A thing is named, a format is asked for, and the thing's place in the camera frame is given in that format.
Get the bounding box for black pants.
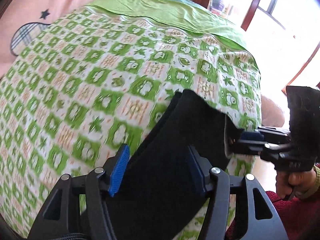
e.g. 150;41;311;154
107;89;242;239

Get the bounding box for person's right hand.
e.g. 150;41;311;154
276;168;317;199

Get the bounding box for red sweater sleeve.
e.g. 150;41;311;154
224;166;320;240

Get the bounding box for green patterned quilt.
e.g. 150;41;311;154
1;8;261;237

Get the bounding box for plain green sheet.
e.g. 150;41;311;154
88;0;249;50

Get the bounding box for pink plaid-heart duvet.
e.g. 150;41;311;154
1;0;93;75

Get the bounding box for wooden window frame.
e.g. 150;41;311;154
192;0;320;95

